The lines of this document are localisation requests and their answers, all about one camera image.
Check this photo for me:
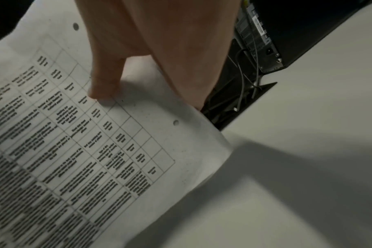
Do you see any black computer case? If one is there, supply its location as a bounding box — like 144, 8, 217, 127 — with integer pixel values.
235, 0, 372, 74

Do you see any grey cable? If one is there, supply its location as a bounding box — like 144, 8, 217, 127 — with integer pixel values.
233, 47, 253, 112

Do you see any printed white paper sheet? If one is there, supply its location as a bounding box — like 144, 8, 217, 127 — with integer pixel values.
0, 0, 234, 248

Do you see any person's right hand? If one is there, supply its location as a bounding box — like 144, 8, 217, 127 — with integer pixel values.
74, 0, 242, 112

